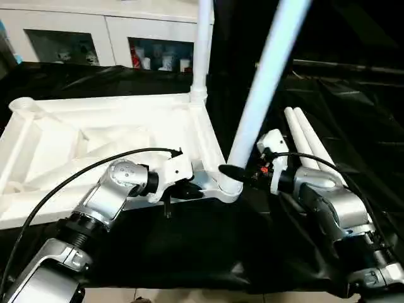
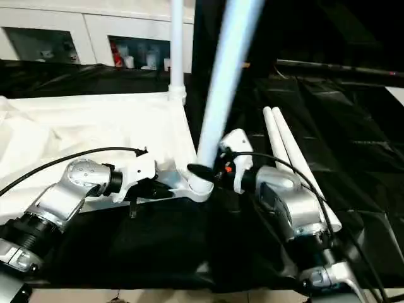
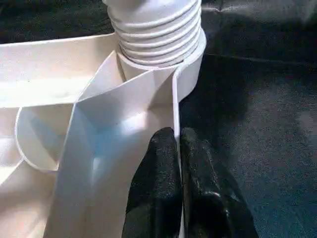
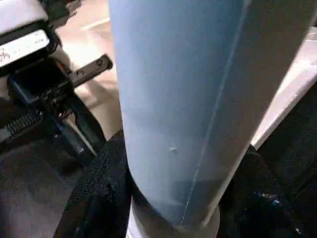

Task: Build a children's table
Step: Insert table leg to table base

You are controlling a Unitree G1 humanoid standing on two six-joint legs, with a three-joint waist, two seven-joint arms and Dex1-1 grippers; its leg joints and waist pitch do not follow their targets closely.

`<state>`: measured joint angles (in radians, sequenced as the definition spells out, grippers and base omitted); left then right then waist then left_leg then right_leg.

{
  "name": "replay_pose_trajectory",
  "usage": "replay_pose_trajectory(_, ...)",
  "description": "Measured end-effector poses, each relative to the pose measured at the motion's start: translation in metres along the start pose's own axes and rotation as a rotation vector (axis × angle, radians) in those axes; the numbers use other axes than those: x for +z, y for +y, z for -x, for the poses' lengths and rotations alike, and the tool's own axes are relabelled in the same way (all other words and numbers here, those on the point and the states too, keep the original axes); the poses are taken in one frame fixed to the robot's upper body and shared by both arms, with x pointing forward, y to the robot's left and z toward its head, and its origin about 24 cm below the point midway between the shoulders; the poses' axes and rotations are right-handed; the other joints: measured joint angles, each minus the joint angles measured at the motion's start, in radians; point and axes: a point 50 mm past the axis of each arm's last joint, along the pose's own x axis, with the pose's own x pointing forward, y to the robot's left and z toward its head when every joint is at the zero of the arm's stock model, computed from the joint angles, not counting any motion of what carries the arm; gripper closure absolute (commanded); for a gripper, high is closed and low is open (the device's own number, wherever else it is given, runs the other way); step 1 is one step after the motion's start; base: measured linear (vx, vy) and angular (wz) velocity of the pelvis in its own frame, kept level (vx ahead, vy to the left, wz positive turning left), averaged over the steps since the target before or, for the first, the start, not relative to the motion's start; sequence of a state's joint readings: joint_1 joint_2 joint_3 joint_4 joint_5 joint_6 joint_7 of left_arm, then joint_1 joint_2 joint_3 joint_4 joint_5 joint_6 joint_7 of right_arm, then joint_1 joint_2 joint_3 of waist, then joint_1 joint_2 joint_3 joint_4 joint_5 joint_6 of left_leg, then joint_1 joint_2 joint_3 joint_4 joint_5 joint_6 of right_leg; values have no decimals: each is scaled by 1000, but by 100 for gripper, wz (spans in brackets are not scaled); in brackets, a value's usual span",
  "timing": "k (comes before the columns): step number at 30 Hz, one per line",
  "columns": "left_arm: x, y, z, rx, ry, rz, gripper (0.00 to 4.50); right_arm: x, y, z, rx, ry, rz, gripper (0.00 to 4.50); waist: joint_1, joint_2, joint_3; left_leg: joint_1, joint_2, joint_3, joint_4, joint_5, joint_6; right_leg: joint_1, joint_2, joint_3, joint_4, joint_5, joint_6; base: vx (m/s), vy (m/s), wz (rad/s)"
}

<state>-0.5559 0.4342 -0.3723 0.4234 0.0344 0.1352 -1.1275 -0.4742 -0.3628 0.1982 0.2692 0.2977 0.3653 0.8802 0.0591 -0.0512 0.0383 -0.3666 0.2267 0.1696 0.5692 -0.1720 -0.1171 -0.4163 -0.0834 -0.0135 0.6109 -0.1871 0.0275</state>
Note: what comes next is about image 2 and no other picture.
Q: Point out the white plastic table leg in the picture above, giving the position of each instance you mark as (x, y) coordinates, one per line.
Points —
(274, 132)
(293, 148)
(227, 79)
(176, 47)

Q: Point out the white plastic table top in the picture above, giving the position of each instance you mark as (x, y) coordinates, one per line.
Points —
(79, 126)

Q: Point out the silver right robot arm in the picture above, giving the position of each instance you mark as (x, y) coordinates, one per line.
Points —
(290, 205)

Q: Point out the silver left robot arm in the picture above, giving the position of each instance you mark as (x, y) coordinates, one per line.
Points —
(63, 189)

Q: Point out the black plastic table mat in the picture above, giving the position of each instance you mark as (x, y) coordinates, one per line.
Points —
(158, 246)

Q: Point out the small tan label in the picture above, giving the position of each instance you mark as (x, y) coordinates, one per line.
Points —
(247, 65)

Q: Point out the red cabinet item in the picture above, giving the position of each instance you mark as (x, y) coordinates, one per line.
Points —
(116, 55)

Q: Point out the long dark metal rod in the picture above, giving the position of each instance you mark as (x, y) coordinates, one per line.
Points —
(347, 71)

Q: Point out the large black backdrop sheet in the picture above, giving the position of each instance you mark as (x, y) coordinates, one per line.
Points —
(315, 28)

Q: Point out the white glass-door cabinet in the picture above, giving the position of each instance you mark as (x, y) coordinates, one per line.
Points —
(94, 22)

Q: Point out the white flat board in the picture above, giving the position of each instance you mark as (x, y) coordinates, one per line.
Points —
(396, 94)

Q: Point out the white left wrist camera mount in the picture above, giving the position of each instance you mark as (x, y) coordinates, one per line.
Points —
(135, 173)

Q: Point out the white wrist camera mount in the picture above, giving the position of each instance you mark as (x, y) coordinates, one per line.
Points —
(135, 173)
(240, 148)

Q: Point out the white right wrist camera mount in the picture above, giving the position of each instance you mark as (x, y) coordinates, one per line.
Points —
(240, 148)

